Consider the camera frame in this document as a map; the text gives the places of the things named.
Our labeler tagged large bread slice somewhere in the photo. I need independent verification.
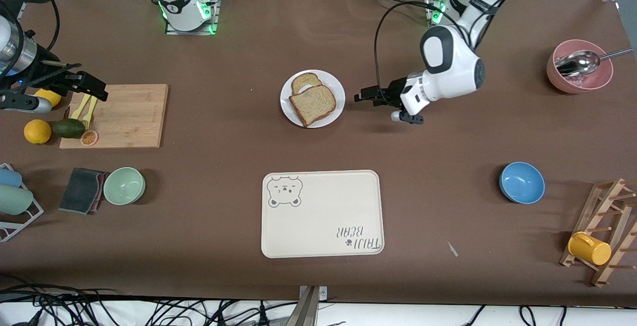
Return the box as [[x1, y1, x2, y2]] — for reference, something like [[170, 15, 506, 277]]
[[289, 85, 337, 127]]

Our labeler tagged white round plate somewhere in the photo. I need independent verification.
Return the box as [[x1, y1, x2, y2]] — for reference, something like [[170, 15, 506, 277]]
[[280, 70, 345, 128]]

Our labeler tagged yellow lemon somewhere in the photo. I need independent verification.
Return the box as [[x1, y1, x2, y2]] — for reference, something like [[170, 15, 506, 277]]
[[34, 89, 62, 108]]

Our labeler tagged green avocado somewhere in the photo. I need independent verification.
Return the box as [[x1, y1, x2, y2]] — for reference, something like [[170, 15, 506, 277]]
[[52, 118, 86, 139]]

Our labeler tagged wooden cutting board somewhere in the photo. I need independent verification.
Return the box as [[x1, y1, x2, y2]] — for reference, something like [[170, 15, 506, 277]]
[[59, 84, 169, 149]]

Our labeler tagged round orange-yellow citrus fruit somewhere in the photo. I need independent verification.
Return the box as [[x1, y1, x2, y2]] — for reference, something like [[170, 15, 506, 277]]
[[24, 119, 52, 145]]

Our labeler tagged dark grey cloth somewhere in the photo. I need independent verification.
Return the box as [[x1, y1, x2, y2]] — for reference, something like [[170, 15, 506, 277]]
[[59, 168, 106, 215]]

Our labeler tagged blue cup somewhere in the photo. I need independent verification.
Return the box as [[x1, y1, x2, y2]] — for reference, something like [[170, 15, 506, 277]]
[[0, 168, 23, 188]]

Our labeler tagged mint green bowl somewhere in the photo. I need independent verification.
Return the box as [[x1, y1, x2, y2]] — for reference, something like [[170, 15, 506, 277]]
[[103, 167, 146, 206]]

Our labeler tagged pale green cup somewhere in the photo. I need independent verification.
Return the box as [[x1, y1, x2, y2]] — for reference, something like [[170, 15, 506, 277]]
[[0, 185, 34, 216]]

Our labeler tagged cream bear print tray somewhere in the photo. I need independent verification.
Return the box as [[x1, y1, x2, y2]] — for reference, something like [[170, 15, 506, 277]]
[[261, 170, 385, 258]]

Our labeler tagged blue bowl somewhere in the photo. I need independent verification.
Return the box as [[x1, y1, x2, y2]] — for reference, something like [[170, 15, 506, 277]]
[[499, 162, 545, 204]]

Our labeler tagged pink bowl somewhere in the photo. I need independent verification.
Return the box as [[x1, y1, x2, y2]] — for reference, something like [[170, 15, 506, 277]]
[[546, 39, 614, 94]]

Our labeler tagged metal ladle spoon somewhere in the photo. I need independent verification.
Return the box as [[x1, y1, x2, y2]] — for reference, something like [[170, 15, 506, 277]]
[[555, 47, 634, 77]]

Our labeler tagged wooden peg rack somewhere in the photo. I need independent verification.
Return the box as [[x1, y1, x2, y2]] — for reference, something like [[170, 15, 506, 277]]
[[559, 178, 637, 287]]

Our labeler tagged yellow mug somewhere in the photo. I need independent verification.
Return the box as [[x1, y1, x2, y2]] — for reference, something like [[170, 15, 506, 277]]
[[568, 232, 612, 266]]

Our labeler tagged white wire rack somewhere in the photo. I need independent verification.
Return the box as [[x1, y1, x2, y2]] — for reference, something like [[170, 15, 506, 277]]
[[0, 163, 44, 242]]

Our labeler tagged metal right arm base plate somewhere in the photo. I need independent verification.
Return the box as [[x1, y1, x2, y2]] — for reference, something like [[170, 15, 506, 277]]
[[165, 0, 220, 35]]

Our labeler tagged metal table edge bracket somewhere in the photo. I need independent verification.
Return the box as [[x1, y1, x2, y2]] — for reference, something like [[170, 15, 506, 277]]
[[294, 285, 329, 326]]

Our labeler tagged black floor cable bundle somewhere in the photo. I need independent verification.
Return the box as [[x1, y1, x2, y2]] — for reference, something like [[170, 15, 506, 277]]
[[0, 274, 299, 326]]

